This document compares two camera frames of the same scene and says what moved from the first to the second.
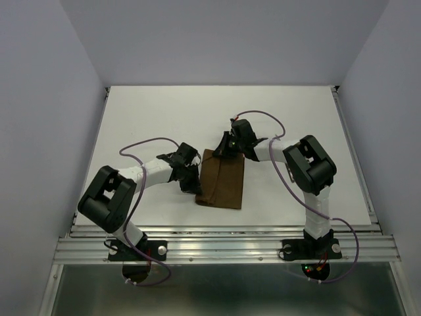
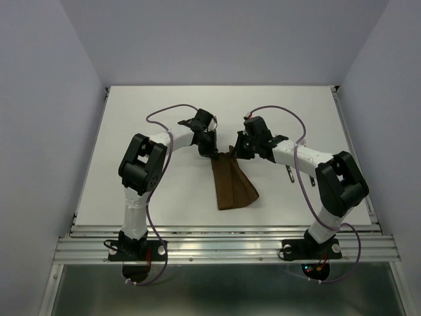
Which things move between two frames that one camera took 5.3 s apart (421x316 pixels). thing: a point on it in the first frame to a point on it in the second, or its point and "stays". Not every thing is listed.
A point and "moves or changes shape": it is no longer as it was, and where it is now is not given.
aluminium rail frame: [361, 244] stays
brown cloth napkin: [222, 180] moves or changes shape
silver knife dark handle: [290, 174] stays
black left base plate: [157, 249] stays
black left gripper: [194, 187] to [212, 151]
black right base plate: [311, 249] stays
